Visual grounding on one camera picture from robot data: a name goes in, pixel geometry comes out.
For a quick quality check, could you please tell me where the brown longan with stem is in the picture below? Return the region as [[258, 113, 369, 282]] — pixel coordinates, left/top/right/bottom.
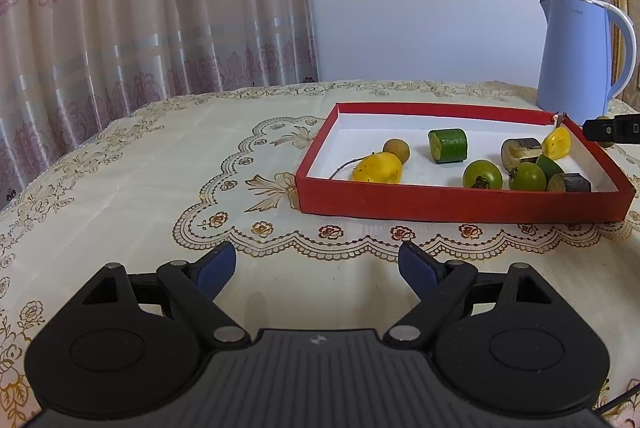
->
[[330, 138, 411, 179]]

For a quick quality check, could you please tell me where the small green fruit piece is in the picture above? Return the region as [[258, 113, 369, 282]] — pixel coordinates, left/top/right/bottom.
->
[[535, 154, 566, 181]]

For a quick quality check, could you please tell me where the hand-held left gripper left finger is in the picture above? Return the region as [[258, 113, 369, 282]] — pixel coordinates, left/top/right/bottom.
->
[[77, 242, 251, 351]]

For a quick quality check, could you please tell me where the black cable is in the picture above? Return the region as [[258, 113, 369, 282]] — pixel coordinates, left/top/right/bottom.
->
[[597, 385, 640, 414]]

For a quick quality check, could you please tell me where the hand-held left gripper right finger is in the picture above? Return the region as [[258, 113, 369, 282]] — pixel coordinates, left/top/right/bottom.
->
[[382, 240, 556, 351]]

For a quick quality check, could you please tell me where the small yellow fruit piece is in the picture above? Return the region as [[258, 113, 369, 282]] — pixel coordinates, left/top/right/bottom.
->
[[542, 127, 572, 160]]

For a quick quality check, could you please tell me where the green cylinder fruit piece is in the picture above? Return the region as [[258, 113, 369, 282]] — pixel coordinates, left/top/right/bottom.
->
[[428, 128, 468, 166]]

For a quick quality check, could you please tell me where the dark purple fruit piece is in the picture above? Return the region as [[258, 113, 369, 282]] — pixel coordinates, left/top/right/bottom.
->
[[546, 173, 592, 193]]

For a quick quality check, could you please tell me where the round green fruit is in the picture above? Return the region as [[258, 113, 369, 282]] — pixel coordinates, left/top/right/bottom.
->
[[508, 162, 548, 192], [462, 159, 503, 190]]

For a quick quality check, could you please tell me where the blue electric kettle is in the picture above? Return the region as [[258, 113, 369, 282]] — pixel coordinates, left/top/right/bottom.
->
[[536, 0, 637, 125]]

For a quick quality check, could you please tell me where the large yellow fruit piece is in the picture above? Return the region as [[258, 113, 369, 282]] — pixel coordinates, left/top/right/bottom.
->
[[352, 152, 404, 184]]

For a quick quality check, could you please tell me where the pink floral curtain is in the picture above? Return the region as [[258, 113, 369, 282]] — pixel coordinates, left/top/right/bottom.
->
[[0, 0, 321, 209]]

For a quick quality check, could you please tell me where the red shallow cardboard box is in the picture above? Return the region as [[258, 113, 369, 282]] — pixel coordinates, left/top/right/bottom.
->
[[295, 102, 637, 225]]

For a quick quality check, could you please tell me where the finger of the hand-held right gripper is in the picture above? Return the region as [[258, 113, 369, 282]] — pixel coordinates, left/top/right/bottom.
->
[[582, 113, 640, 144]]

